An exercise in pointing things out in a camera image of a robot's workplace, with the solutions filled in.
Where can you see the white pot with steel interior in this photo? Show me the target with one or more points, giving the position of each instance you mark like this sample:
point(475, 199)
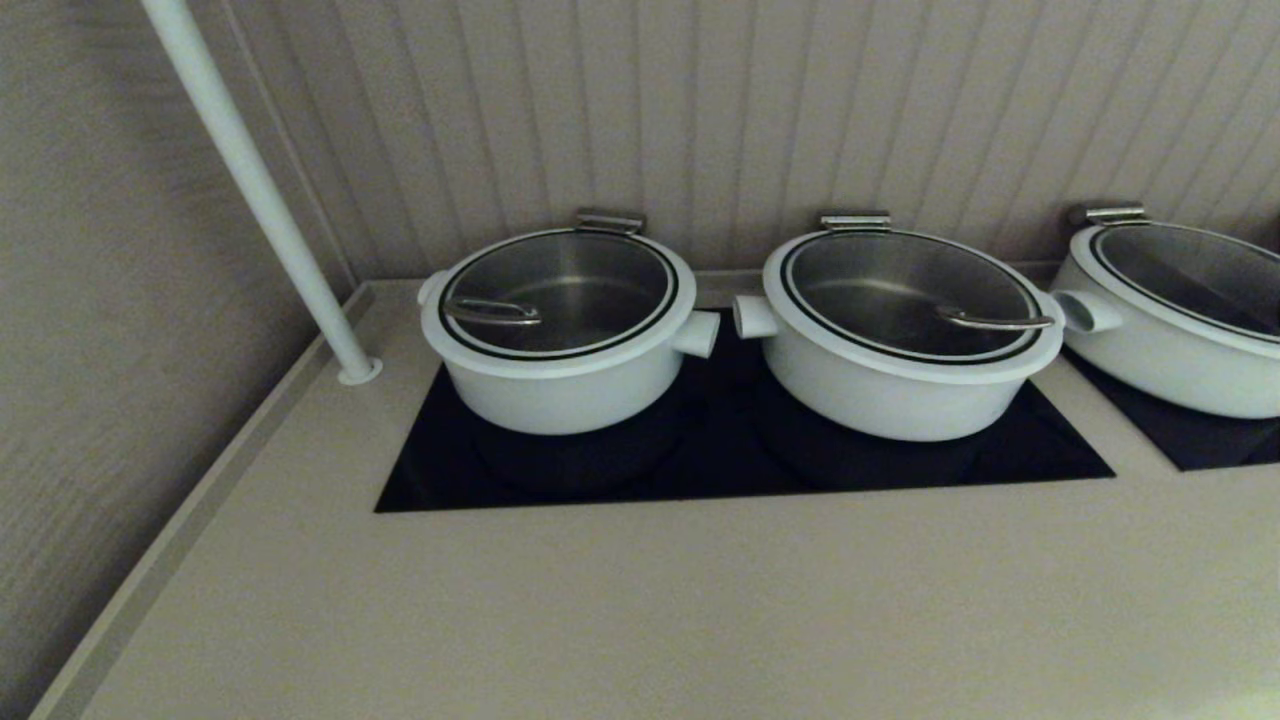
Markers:
point(1160, 370)
point(560, 400)
point(880, 405)

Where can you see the wide black glass cooktop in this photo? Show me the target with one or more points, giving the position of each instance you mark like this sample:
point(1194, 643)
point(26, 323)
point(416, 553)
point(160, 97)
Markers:
point(720, 460)

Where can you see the white pole with base flange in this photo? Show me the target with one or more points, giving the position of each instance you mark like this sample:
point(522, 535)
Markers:
point(250, 170)

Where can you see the narrow black glass cooktop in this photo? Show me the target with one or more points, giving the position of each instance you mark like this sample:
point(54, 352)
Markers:
point(1200, 440)

